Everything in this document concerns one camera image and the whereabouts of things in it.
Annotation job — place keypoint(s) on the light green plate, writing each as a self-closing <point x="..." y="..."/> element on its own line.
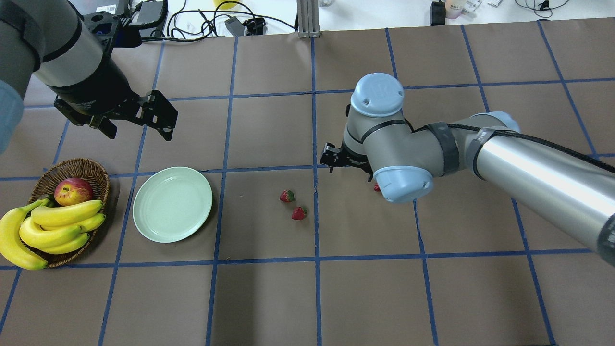
<point x="172" y="204"/>

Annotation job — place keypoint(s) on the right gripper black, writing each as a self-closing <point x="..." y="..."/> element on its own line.
<point x="347" y="159"/>

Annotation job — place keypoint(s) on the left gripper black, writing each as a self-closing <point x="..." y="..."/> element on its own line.
<point x="98" y="90"/>

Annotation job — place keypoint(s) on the black power adapter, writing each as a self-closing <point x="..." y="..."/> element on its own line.
<point x="149" y="13"/>

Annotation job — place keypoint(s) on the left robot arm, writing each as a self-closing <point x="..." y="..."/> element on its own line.
<point x="30" y="31"/>

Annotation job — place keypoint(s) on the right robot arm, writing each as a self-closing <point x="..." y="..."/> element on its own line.
<point x="572" y="191"/>

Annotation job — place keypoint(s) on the paper cup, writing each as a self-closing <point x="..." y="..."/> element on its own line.
<point x="454" y="8"/>

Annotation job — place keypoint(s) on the aluminium frame post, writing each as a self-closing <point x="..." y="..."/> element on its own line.
<point x="308" y="18"/>

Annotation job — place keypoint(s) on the yellow banana bunch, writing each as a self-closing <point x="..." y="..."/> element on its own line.
<point x="29" y="232"/>

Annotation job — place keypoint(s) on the yellow tape roll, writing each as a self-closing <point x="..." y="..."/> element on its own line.
<point x="225" y="5"/>

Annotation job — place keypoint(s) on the red apple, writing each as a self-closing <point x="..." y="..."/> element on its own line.
<point x="73" y="191"/>

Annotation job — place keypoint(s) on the woven wicker basket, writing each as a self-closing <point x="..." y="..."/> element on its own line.
<point x="96" y="175"/>

